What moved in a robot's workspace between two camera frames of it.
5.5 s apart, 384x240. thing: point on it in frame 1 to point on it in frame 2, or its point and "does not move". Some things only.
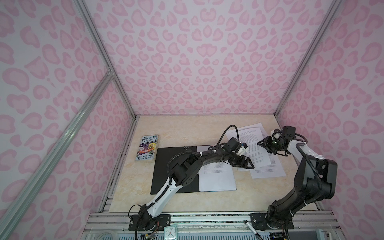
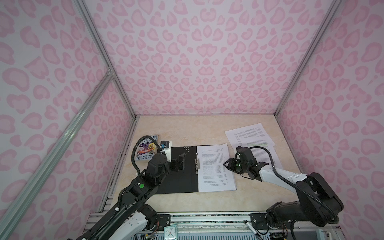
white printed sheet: x=251 y=136 to x=212 y=175
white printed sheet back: x=216 y=176 to x=235 y=136
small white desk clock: x=170 y=232 does not move
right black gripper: x=267 y=139 to x=230 y=165
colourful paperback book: x=147 y=149 does not move
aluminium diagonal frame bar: x=10 y=215 does not move
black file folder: x=164 y=156 does not move
